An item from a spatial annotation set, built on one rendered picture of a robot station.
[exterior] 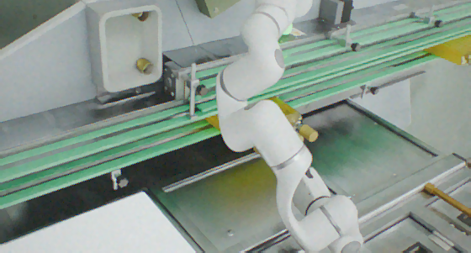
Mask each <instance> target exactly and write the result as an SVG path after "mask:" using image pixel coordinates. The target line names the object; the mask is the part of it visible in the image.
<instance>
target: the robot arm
mask: <svg viewBox="0 0 471 253"><path fill-rule="evenodd" d="M312 2H313V0H256V9H255V11H254V12H252V13H251V14H250V15H249V16H248V17H247V18H246V19H245V20H244V21H243V23H242V26H241V30H240V33H241V38H242V41H243V42H244V43H245V44H246V45H248V48H249V52H248V53H247V54H246V55H244V56H242V57H241V58H240V59H238V60H236V61H235V62H234V63H232V64H230V65H229V66H226V67H225V68H223V69H222V70H221V71H220V72H219V73H218V75H217V77H216V83H215V91H216V99H217V109H218V118H219V124H220V130H221V133H222V138H223V139H224V141H225V143H226V144H227V145H228V146H229V148H230V149H232V150H233V151H235V152H243V151H245V150H249V149H250V148H252V147H254V146H255V147H256V148H257V150H258V151H259V152H260V153H261V154H262V158H263V159H264V160H265V161H266V163H267V164H268V165H269V167H270V168H271V169H272V171H273V172H274V173H275V176H276V178H277V180H278V183H277V189H276V206H277V210H278V214H279V216H280V218H281V220H282V222H283V224H284V226H286V228H287V229H288V232H289V233H290V234H291V235H292V236H293V238H294V240H295V241H296V243H297V244H298V245H299V246H300V247H301V248H302V251H304V252H306V253H318V252H320V251H321V250H322V249H324V248H325V247H327V246H328V247H329V250H330V251H331V253H358V252H359V251H360V250H361V249H362V247H363V236H362V235H361V233H359V228H358V219H357V209H356V207H355V205H354V203H353V202H352V200H351V199H348V198H347V197H346V196H344V195H336V196H335V197H333V198H330V196H331V195H330V193H329V190H328V188H327V186H326V185H325V184H324V183H323V181H322V179H321V178H320V176H319V175H318V173H317V172H315V169H314V168H313V167H311V168H310V169H309V166H310V163H311V161H312V156H311V154H310V153H309V150H308V149H307V147H306V146H305V145H304V144H303V143H302V140H301V139H300V138H299V137H298V135H297V134H296V132H295V130H294V128H293V126H292V125H291V124H290V123H289V121H288V119H286V117H285V116H284V114H283V113H282V110H281V109H280V107H279V106H277V105H276V104H275V102H273V101H271V100H268V99H263V100H259V101H258V100H257V101H255V102H254V103H251V104H249V105H248V102H247V99H249V98H251V97H253V96H254V95H255V94H257V93H259V92H262V91H263V90H265V89H267V88H269V87H270V86H273V85H274V84H275V83H276V82H277V81H278V80H279V79H280V78H281V77H282V74H283V71H284V58H283V54H282V51H281V49H280V47H279V45H278V39H280V38H281V36H282V34H283V32H285V31H286V30H287V29H288V27H289V25H291V23H292V22H293V21H294V19H295V18H301V17H302V16H304V15H306V14H307V13H308V12H309V10H310V7H311V5H312ZM292 199H293V201H294V204H295V207H297V209H298V210H299V211H300V212H301V213H302V214H303V215H304V218H302V219H301V220H299V221H297V220H296V219H295V217H294V214H293V213H292V209H291V201H292Z"/></svg>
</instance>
